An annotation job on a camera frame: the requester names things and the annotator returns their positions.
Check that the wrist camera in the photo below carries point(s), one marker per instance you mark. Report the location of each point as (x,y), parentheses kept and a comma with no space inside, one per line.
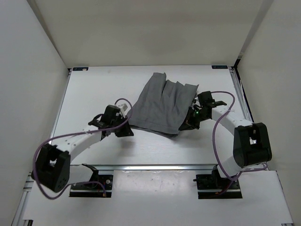
(204,99)
(114,114)

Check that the blue corner label left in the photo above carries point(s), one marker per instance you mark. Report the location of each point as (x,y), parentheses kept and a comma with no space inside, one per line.
(80,68)

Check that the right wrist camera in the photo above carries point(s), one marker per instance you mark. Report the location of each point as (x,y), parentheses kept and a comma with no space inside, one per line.
(204,99)

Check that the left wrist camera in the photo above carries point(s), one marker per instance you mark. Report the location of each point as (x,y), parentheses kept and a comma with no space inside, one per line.
(114,114)

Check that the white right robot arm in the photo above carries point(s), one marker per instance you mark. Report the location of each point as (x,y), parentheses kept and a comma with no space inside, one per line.
(219,113)

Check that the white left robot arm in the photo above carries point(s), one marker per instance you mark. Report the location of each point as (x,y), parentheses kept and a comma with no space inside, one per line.
(52,168)

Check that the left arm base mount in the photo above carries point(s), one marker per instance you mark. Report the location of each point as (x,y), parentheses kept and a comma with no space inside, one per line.
(89,182)

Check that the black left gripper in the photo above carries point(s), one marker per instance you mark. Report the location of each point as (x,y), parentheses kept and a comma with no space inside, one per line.
(126,130)

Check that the blue corner label right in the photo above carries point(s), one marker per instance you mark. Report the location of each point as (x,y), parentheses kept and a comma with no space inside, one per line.
(219,67)

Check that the aluminium table edge rail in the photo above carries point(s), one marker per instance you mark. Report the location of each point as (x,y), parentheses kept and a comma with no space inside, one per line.
(111,167)

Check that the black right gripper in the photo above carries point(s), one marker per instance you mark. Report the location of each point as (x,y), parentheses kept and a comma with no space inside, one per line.
(188,123)

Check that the grey pleated skirt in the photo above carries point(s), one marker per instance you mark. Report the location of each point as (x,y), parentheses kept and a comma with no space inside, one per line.
(162,106)

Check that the blue corner label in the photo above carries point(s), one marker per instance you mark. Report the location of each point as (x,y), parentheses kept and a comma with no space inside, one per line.
(219,67)
(80,68)

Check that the aluminium left side rail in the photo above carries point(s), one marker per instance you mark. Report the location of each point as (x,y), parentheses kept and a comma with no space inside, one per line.
(58,106)

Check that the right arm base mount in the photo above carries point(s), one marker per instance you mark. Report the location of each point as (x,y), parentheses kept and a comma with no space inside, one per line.
(213,186)

